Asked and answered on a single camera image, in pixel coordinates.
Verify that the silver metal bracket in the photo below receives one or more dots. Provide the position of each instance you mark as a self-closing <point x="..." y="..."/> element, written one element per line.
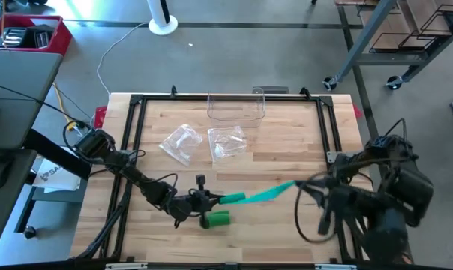
<point x="125" y="266"/>
<point x="335" y="267"/>

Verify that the clear plastic bin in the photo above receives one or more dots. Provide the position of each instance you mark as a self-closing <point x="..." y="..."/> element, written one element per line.
<point x="236" y="110"/>

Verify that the grey desk top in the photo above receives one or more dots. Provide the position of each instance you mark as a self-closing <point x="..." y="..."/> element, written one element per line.
<point x="20" y="93"/>

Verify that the cart caster wheel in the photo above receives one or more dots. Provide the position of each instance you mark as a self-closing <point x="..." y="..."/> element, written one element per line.
<point x="329" y="84"/>
<point x="394" y="82"/>

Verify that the white printed paper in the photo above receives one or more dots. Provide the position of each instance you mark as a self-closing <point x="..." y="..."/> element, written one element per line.
<point x="54" y="180"/>

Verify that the black desk tray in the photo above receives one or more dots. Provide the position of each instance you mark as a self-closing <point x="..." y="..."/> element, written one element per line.
<point x="9" y="217"/>

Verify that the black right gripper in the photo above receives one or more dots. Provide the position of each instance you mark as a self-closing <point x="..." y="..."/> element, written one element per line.
<point x="339" y="195"/>

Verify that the red plastic crate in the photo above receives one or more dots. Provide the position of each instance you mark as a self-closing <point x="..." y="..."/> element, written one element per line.
<point x="63" y="39"/>

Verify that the small black caster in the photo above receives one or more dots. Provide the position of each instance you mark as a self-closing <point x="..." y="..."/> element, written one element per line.
<point x="29" y="232"/>

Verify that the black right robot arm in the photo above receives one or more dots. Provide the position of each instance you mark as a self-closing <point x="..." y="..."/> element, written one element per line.
<point x="399" y="195"/>

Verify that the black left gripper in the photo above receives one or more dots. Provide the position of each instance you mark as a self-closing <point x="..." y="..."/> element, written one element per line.
<point x="196" y="202"/>

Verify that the teal elastic bandage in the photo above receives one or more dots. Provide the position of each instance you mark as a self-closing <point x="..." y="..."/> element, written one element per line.
<point x="232" y="198"/>

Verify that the grey metal cart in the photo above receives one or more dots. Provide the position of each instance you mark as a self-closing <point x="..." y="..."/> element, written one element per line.
<point x="365" y="35"/>

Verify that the red table corner clamp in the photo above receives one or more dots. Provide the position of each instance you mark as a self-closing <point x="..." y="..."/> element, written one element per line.
<point x="101" y="116"/>
<point x="357" y="112"/>

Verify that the white fan base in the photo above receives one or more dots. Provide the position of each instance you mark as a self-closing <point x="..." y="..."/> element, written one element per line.
<point x="162" y="26"/>

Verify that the grass green elastic bandage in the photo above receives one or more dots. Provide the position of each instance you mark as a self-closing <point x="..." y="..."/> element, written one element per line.
<point x="217" y="219"/>

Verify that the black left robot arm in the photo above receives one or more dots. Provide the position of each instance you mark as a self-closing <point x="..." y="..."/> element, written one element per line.
<point x="136" y="176"/>

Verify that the black desk support strut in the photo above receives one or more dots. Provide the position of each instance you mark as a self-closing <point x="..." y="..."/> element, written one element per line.
<point x="54" y="153"/>

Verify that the clear plastic bag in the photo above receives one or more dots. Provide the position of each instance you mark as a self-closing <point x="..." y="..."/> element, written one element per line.
<point x="226" y="144"/>
<point x="181" y="144"/>

